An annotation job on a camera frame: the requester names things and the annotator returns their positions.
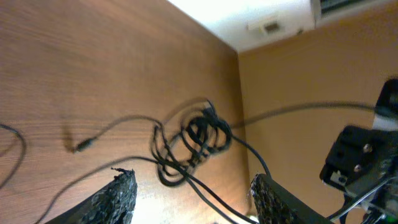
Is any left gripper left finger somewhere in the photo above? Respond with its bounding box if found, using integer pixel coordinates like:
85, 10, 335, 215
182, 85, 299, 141
49, 168, 137, 224

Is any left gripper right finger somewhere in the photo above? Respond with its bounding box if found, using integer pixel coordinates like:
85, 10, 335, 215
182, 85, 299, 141
251, 174, 331, 224

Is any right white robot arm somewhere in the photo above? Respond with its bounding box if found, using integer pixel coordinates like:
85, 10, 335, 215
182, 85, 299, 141
320, 78, 397, 223

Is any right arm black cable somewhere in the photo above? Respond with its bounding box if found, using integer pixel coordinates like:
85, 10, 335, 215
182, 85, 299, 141
231, 101, 398, 130

